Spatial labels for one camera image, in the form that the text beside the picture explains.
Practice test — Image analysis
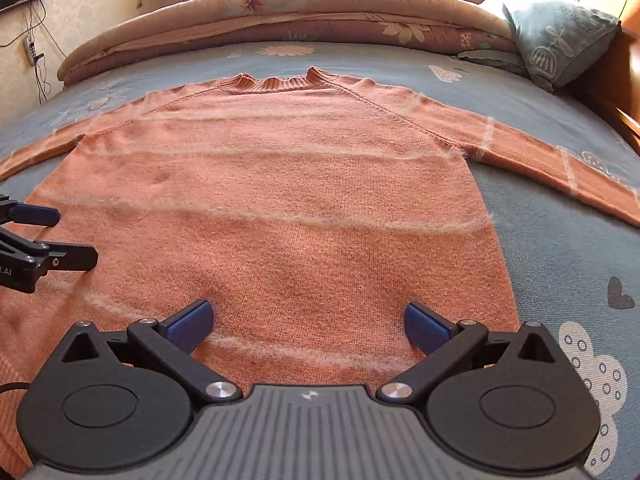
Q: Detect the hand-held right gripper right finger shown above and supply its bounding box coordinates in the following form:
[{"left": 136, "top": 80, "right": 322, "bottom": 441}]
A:
[{"left": 375, "top": 301, "right": 562, "bottom": 407}]

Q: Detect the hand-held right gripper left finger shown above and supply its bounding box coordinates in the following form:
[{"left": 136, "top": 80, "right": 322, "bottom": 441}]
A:
[{"left": 59, "top": 299, "right": 244, "bottom": 404}]

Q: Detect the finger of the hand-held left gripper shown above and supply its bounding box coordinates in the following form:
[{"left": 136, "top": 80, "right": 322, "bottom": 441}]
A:
[
  {"left": 0, "top": 194, "right": 62, "bottom": 228},
  {"left": 31, "top": 241, "right": 100, "bottom": 282}
]

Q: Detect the orange striped sweater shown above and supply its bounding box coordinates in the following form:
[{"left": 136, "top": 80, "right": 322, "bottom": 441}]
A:
[{"left": 0, "top": 66, "right": 640, "bottom": 480}]

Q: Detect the blue floral bed sheet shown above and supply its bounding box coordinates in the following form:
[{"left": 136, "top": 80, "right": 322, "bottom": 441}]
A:
[{"left": 0, "top": 40, "right": 640, "bottom": 480}]

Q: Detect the blue printed pillow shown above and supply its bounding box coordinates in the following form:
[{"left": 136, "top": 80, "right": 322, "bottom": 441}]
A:
[{"left": 502, "top": 0, "right": 622, "bottom": 94}]

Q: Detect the wooden headboard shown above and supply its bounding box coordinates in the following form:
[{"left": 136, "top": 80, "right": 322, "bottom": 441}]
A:
[{"left": 570, "top": 0, "right": 640, "bottom": 154}]

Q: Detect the folded pink floral quilt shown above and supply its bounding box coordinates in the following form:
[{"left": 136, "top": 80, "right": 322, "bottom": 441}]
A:
[{"left": 56, "top": 0, "right": 517, "bottom": 87}]

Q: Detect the black power cable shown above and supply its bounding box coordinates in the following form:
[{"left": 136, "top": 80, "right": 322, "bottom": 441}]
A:
[{"left": 29, "top": 2, "right": 69, "bottom": 107}]

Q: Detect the black television cable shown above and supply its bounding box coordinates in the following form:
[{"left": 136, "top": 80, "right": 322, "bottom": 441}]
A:
[{"left": 0, "top": 2, "right": 35, "bottom": 50}]

